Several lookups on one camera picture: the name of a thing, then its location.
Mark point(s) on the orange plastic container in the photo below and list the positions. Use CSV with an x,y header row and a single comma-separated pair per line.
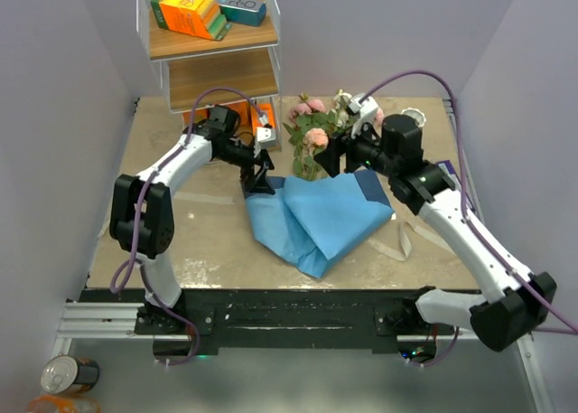
x,y
59,404

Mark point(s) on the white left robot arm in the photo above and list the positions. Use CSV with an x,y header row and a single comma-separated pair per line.
x,y
142,220

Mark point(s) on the orange box middle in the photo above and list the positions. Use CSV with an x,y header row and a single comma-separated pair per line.
x,y
242,108

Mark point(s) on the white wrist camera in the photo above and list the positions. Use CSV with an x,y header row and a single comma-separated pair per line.
x,y
363,109
265,138

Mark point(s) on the orange box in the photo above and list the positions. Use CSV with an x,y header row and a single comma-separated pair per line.
x,y
242,108
194,117

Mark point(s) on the blue wrapping paper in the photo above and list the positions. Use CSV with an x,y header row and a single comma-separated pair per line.
x,y
314,225

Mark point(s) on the white ribbed vase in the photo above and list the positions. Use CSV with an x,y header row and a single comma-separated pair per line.
x,y
416,114

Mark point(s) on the white wire wooden shelf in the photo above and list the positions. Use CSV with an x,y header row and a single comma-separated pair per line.
x,y
247,59

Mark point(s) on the teal box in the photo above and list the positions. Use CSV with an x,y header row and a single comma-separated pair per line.
x,y
247,12

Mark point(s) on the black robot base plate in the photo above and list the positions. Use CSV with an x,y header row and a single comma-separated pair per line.
x,y
374,320

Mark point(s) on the tin can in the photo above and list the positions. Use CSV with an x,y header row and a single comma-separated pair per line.
x,y
69,375

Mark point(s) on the purple box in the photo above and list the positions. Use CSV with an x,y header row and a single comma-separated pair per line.
x,y
448,168

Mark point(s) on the beige ribbon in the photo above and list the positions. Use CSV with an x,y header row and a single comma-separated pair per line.
x,y
404,248

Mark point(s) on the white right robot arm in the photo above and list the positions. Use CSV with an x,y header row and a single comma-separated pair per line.
x,y
511,300

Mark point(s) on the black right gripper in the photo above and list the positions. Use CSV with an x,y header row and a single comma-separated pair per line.
x,y
340,144

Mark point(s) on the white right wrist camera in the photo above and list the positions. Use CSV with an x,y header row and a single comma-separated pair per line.
x,y
363,109

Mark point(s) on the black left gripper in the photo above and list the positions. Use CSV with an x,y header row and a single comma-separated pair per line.
x,y
261,183

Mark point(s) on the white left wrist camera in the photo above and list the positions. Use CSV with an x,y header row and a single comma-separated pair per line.
x,y
265,138

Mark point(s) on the artificial pink flower bouquet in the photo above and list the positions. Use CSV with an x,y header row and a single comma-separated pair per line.
x,y
310,125

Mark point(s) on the orange packet right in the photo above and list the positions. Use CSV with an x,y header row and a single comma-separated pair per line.
x,y
266,119

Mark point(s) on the orange sponge pack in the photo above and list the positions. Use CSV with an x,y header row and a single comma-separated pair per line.
x,y
198,18

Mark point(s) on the orange box left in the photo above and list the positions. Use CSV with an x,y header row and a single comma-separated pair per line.
x,y
194,117

